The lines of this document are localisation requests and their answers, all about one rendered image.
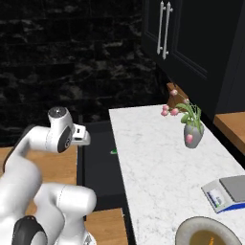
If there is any silver cupboard handle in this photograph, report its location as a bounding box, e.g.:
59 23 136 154
156 0 167 56
162 1 174 60

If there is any brown wooden block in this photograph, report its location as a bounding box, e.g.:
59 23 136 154
166 81 189 113

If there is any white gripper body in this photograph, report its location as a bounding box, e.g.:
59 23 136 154
71 131 92 147

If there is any white and grey kitchen scale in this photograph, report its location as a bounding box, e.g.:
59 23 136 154
200 174 245 214

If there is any grey plate with brown inside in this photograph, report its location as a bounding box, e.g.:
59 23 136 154
174 215 245 245

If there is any dark narrow cupboard door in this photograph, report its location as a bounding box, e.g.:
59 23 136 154
141 0 167 75

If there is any grey vase with pink tulips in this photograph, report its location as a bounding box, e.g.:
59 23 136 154
160 89 206 149

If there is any dark wide cupboard door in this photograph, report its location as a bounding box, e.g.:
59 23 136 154
165 0 245 122

